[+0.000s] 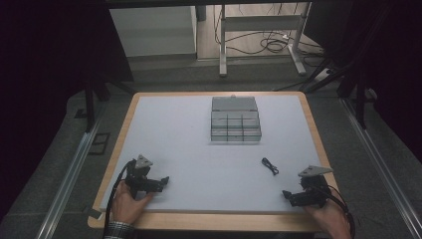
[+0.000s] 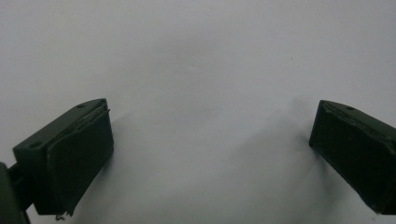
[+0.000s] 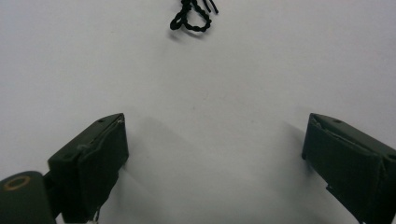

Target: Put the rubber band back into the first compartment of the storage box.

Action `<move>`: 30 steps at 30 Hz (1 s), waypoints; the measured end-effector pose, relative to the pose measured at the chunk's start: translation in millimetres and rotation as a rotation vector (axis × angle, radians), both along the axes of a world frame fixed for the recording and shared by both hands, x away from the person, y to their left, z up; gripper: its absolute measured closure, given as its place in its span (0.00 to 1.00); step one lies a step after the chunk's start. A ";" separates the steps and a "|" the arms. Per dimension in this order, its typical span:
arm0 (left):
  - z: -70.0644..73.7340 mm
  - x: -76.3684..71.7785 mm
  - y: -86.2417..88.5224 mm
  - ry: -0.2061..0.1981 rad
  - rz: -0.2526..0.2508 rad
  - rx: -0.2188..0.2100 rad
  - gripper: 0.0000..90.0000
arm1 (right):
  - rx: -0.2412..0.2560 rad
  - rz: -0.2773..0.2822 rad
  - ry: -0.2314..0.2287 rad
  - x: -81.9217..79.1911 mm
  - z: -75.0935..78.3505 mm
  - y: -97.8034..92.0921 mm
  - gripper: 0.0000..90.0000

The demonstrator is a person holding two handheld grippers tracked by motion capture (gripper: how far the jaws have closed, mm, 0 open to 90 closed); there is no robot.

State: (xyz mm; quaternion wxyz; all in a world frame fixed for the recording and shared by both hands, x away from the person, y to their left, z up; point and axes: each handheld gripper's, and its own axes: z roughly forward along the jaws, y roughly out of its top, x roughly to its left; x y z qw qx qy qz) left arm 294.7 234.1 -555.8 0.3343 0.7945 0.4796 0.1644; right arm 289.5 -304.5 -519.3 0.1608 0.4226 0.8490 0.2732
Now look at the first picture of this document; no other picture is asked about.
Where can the white foam mat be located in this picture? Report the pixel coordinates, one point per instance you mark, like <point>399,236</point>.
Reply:
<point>199,172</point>

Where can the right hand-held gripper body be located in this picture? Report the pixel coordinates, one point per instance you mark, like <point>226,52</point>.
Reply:
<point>313,189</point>

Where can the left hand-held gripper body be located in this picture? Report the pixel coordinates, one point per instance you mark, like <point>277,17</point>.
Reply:
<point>139,179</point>

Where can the dark curtain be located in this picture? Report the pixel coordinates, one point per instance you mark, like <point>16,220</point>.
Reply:
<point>49,43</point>
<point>391,59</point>

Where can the white metal stand frame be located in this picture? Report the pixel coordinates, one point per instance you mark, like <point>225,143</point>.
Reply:
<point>262,23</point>

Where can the person's right hand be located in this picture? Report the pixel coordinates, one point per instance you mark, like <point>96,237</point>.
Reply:
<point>328,220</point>

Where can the black floor bracket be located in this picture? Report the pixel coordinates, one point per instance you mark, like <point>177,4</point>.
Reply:
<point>99,143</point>

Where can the person's left hand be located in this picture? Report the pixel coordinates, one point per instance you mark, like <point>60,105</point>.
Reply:
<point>127,207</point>

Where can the black tape piece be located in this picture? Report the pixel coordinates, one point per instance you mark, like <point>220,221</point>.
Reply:
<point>93,212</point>

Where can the black tripod stand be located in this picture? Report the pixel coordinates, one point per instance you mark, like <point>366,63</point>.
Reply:
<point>94,93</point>
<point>348,76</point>

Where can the aluminium rail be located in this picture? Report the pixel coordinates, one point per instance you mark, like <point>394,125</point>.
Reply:
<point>71,176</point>
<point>381,166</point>

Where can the clear plastic compartment box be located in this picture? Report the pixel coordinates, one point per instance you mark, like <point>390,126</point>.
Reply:
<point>235,122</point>

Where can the white cabinet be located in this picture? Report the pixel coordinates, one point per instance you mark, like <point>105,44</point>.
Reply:
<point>154,31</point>

